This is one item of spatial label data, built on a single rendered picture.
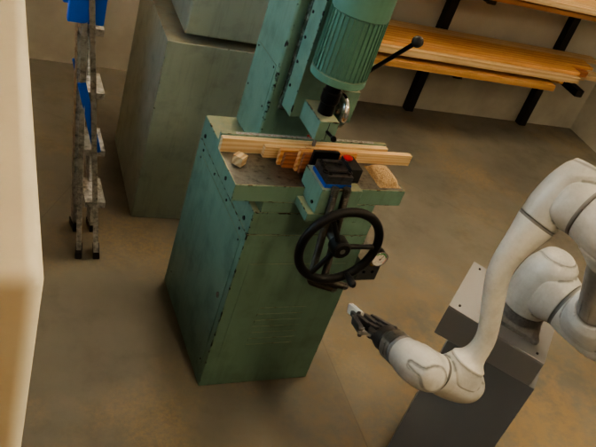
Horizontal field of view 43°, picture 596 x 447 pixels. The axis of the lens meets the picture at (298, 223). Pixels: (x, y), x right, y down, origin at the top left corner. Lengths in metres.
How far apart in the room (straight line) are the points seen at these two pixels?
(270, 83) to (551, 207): 1.07
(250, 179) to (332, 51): 0.44
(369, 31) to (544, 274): 0.89
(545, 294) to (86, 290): 1.73
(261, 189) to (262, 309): 0.53
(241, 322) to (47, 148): 1.63
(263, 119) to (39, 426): 1.23
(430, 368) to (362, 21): 0.97
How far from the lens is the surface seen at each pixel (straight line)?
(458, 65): 4.94
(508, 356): 2.46
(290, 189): 2.30
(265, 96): 2.54
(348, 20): 2.20
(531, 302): 2.42
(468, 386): 2.06
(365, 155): 2.55
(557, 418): 3.46
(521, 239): 1.88
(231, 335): 2.67
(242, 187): 2.24
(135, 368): 2.84
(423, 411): 2.69
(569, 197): 1.85
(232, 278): 2.47
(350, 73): 2.25
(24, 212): 0.47
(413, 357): 1.94
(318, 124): 2.35
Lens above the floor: 2.08
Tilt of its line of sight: 33 degrees down
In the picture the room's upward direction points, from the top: 20 degrees clockwise
